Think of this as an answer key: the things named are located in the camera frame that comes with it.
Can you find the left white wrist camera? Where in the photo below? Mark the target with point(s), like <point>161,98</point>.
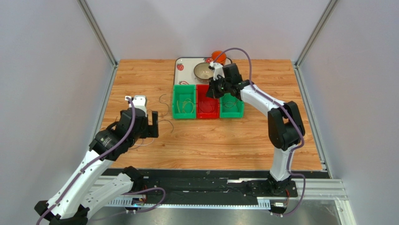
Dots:
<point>139,102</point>

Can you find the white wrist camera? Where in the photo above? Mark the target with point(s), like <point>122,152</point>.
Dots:
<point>139,102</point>
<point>217,69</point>

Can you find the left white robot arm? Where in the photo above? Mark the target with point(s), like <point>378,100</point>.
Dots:
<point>75,203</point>

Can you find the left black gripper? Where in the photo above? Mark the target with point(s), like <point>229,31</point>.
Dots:
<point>151,131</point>

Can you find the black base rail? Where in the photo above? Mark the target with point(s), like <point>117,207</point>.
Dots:
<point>210,187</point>

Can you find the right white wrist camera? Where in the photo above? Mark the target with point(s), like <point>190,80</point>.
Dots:
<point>217,69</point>

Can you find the left green plastic bin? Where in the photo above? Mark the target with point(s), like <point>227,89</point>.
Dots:
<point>184,102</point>

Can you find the orange mug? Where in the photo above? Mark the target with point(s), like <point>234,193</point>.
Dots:
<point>219,57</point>

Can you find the right green plastic bin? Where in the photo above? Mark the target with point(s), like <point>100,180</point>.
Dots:
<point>231,107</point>

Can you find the red plastic bin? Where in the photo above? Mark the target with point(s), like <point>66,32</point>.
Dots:
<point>206,108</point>

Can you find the white strawberry tray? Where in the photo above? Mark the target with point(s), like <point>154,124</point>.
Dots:
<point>184,70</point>

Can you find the green plastic bin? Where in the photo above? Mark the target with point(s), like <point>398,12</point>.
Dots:
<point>184,102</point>
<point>231,107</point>

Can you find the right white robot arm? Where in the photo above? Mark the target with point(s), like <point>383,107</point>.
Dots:
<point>285,125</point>

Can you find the beige ceramic bowl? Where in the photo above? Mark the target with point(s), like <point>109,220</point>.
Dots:
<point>202,72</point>

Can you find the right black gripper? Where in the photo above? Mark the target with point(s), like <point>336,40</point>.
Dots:
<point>220,86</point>

